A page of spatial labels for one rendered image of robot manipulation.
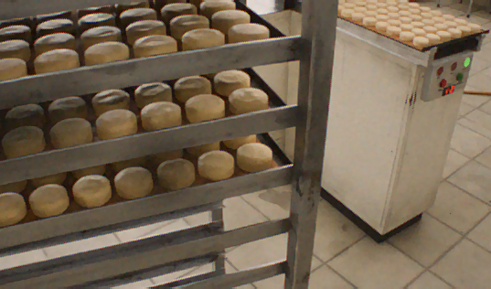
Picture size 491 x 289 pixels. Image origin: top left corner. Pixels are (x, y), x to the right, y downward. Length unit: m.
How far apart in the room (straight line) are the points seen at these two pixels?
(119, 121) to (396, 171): 1.38
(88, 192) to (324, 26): 0.35
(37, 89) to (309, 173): 0.34
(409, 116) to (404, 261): 0.65
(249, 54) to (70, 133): 0.23
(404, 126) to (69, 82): 1.39
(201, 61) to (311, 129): 0.16
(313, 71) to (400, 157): 1.28
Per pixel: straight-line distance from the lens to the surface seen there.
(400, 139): 1.77
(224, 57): 0.53
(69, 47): 0.60
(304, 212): 0.66
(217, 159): 0.66
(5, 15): 0.49
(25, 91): 0.51
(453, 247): 2.21
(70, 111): 0.63
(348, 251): 2.06
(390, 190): 1.89
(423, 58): 1.63
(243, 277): 0.75
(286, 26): 2.11
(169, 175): 0.64
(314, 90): 0.56
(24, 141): 0.59
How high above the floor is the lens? 1.43
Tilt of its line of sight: 33 degrees down
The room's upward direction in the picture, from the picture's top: straight up
